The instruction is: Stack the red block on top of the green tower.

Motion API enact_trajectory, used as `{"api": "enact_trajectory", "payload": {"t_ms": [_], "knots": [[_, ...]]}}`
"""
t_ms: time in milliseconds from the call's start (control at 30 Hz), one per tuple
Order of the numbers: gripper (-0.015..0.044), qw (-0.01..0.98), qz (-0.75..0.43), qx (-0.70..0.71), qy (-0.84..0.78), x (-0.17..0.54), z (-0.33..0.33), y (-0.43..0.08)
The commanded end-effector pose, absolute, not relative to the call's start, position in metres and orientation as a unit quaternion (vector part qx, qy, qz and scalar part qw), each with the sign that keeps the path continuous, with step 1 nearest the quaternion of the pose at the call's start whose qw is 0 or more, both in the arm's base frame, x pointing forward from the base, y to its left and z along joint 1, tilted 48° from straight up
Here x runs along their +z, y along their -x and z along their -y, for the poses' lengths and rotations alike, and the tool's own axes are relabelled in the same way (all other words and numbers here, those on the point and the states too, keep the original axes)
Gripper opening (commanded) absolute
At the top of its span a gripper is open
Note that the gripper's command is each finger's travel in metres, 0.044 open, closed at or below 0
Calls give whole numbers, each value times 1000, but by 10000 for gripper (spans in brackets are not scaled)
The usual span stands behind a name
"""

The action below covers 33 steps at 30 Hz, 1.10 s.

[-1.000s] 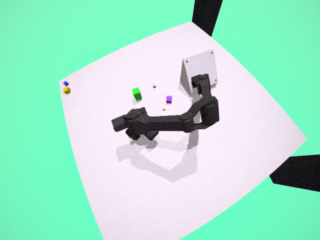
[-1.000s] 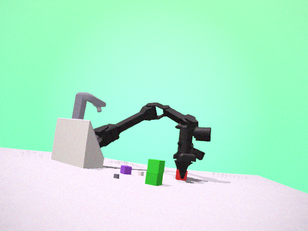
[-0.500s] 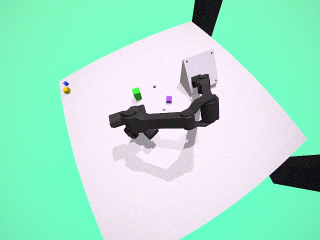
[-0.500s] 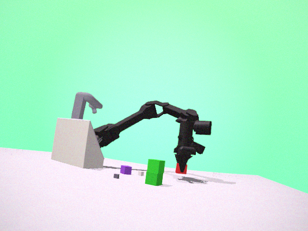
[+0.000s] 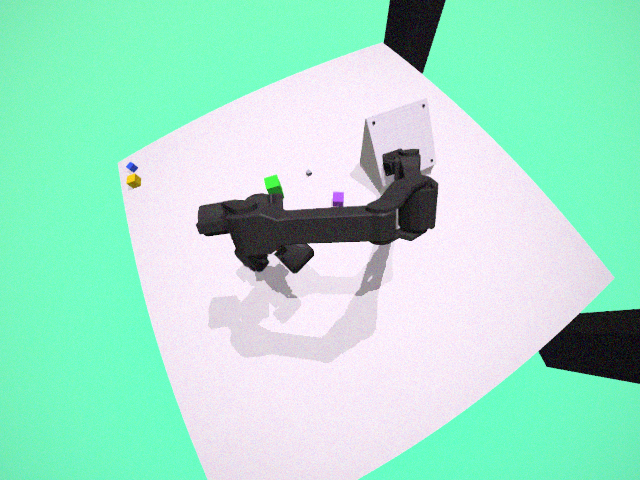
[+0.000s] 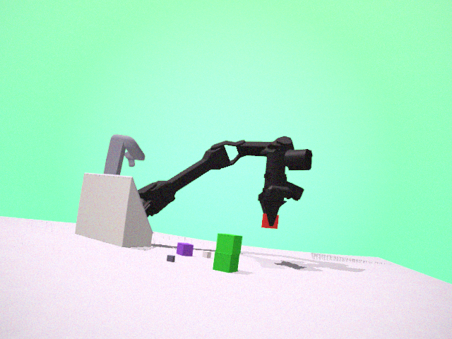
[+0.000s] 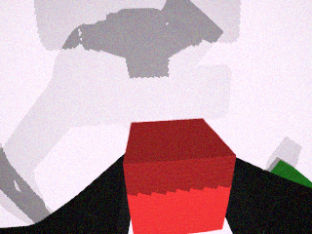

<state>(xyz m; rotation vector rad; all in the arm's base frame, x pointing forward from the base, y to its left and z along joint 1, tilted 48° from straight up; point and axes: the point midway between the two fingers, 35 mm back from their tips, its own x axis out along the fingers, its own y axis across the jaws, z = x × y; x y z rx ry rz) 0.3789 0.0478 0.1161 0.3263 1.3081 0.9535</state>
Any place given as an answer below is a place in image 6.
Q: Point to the red block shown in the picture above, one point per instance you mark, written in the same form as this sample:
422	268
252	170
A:
265	223

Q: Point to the green block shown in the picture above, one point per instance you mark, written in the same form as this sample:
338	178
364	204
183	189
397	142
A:
228	244
225	263

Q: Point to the purple block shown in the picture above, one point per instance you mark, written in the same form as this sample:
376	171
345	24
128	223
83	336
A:
185	249

